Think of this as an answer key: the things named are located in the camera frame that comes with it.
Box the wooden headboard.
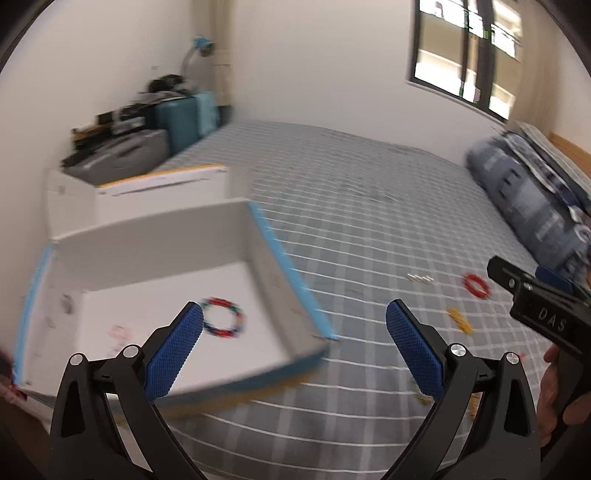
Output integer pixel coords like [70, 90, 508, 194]
[547, 133, 591, 182]

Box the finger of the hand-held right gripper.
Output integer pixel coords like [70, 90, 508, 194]
[536, 266, 591, 303]
[486, 256, 536, 296]

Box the dark-framed window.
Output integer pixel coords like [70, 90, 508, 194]
[406, 0, 526, 123]

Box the folded blue patterned quilt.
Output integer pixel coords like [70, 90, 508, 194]
[464, 131, 591, 288]

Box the blue-headed desk lamp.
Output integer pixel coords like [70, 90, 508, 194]
[181, 37, 216, 95]

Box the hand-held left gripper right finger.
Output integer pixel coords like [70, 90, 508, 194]
[379, 299, 542, 480]

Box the grey striped pillow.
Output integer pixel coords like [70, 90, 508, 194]
[515, 121, 591, 204]

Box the red bead bracelet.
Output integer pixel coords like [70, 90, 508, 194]
[462, 273, 491, 298]

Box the bed with grey checked sheet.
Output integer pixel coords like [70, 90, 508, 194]
[106, 121, 573, 480]

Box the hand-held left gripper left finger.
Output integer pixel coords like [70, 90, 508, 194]
[48, 301, 211, 480]

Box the person's right hand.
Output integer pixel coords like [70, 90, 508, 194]
[537, 344, 591, 448]

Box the multicoloured bead bracelet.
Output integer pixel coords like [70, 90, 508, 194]
[201, 296, 246, 339]

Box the pale pink bracelet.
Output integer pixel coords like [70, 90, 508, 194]
[107, 324, 136, 355]

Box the black bag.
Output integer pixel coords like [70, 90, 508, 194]
[147, 75, 191, 97]

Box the grey suitcase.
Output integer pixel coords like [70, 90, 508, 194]
[62, 129, 170, 186]

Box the yellow bead bracelet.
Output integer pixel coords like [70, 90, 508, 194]
[446, 308, 474, 334]

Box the teal suitcase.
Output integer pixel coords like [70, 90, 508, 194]
[154, 91, 221, 157]

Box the white yellow-edged cardboard box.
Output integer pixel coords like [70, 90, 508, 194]
[44, 164, 252, 241]

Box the stack of black devices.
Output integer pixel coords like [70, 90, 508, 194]
[71, 105, 157, 151]

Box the white blue-edged cardboard box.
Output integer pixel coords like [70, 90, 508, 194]
[13, 198, 341, 418]

